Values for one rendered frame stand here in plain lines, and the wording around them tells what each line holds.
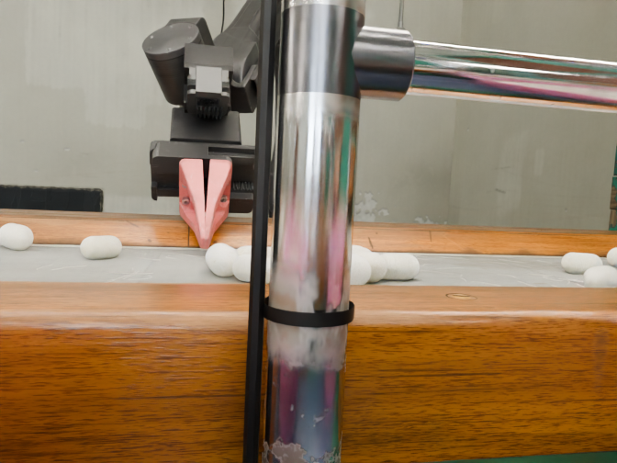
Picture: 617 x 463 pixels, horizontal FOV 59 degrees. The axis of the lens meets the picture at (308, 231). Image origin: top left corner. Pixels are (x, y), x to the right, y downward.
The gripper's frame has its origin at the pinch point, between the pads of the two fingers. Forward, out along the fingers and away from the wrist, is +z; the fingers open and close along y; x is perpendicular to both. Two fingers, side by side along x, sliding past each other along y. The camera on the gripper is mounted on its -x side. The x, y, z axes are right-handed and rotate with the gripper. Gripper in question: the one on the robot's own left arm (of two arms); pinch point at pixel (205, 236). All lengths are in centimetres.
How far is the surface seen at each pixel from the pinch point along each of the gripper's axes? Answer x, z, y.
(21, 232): -0.1, 0.1, -14.6
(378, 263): -8.5, 10.1, 11.3
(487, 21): 59, -194, 127
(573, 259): -4.4, 5.9, 30.9
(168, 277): -6.1, 9.6, -2.5
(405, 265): -7.4, 9.3, 13.8
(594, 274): -9.6, 11.9, 26.4
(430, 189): 131, -160, 114
